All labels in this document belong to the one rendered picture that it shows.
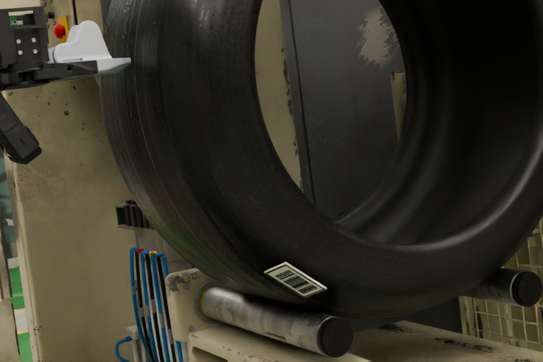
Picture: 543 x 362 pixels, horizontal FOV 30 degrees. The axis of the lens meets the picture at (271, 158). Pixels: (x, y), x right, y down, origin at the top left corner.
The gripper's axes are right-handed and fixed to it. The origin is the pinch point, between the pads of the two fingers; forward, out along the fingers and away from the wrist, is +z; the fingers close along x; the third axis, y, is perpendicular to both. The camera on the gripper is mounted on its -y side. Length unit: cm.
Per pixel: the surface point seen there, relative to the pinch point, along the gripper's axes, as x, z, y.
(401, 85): 37, 63, -6
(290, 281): -10.1, 12.8, -25.9
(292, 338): -4.6, 14.8, -33.7
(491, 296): -6, 43, -34
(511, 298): -10, 43, -34
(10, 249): 890, 170, -115
